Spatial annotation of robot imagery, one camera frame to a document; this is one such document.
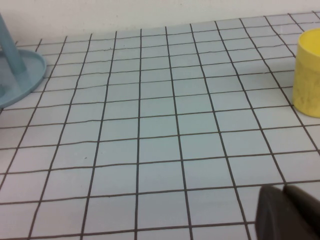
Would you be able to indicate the blue cup stand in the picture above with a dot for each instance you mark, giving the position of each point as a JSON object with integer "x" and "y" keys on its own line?
{"x": 27, "y": 77}

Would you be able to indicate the yellow plastic cup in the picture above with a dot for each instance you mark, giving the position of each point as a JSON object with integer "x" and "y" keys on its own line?
{"x": 307, "y": 75}

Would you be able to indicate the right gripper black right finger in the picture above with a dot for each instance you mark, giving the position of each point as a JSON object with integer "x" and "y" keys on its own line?
{"x": 307, "y": 210}

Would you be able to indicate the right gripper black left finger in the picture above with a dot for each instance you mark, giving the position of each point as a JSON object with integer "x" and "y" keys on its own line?
{"x": 272, "y": 217}

